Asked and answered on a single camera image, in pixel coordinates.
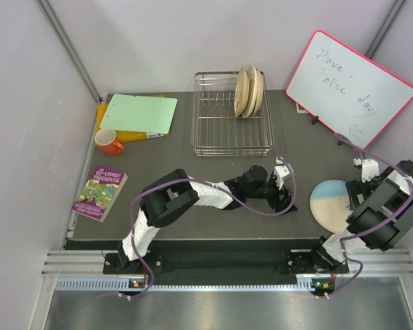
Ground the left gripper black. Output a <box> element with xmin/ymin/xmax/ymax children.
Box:
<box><xmin>245</xmin><ymin>174</ymin><xmax>297</xmax><ymax>215</ymax></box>

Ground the blue cream plate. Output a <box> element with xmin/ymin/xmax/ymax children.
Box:
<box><xmin>310</xmin><ymin>180</ymin><xmax>352</xmax><ymax>234</ymax></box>

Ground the beige branch plate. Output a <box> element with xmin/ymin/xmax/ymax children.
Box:
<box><xmin>234</xmin><ymin>67</ymin><xmax>250</xmax><ymax>117</ymax></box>

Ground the green cream floral plate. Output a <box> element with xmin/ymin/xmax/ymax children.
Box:
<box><xmin>242</xmin><ymin>66</ymin><xmax>260</xmax><ymax>118</ymax></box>

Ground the beige bird plate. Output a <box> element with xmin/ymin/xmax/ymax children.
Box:
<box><xmin>252</xmin><ymin>69</ymin><xmax>264</xmax><ymax>116</ymax></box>

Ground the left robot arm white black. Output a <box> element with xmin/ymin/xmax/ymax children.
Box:
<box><xmin>118</xmin><ymin>163</ymin><xmax>297</xmax><ymax>273</ymax></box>

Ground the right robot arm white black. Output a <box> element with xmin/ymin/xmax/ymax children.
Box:
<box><xmin>307</xmin><ymin>159</ymin><xmax>413</xmax><ymax>272</ymax></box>

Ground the pink framed whiteboard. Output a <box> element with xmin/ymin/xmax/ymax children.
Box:
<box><xmin>286</xmin><ymin>30</ymin><xmax>413</xmax><ymax>149</ymax></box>

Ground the green plastic cutting board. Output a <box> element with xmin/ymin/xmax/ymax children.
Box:
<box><xmin>100</xmin><ymin>94</ymin><xmax>178</xmax><ymax>134</ymax></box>

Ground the purple treehouse book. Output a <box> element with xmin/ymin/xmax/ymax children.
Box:
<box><xmin>72</xmin><ymin>166</ymin><xmax>128</xmax><ymax>223</ymax></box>

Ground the orange ceramic mug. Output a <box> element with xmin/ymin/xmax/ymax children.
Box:
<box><xmin>94</xmin><ymin>129</ymin><xmax>124</xmax><ymax>156</ymax></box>

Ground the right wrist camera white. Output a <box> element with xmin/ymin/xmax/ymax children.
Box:
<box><xmin>353</xmin><ymin>158</ymin><xmax>380</xmax><ymax>183</ymax></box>

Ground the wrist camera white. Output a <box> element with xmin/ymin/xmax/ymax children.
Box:
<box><xmin>353</xmin><ymin>158</ymin><xmax>380</xmax><ymax>183</ymax></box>
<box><xmin>273</xmin><ymin>157</ymin><xmax>293</xmax><ymax>189</ymax></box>

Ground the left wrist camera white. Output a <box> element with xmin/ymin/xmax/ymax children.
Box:
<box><xmin>273</xmin><ymin>157</ymin><xmax>293</xmax><ymax>189</ymax></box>

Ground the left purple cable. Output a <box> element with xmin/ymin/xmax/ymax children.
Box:
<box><xmin>118</xmin><ymin>158</ymin><xmax>297</xmax><ymax>299</ymax></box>

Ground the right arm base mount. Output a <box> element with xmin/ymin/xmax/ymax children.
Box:
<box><xmin>284</xmin><ymin>249</ymin><xmax>349</xmax><ymax>274</ymax></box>

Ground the aluminium frame rail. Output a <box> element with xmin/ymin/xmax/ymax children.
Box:
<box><xmin>41</xmin><ymin>249</ymin><xmax>413</xmax><ymax>277</ymax></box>

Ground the metal wire dish rack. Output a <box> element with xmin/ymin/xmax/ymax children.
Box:
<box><xmin>191</xmin><ymin>71</ymin><xmax>274</xmax><ymax>157</ymax></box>

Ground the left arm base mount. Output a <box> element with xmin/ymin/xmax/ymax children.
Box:
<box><xmin>103</xmin><ymin>252</ymin><xmax>164</xmax><ymax>275</ymax></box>

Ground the grey slotted cable duct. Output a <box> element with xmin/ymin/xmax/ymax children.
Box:
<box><xmin>54</xmin><ymin>276</ymin><xmax>338</xmax><ymax>292</ymax></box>

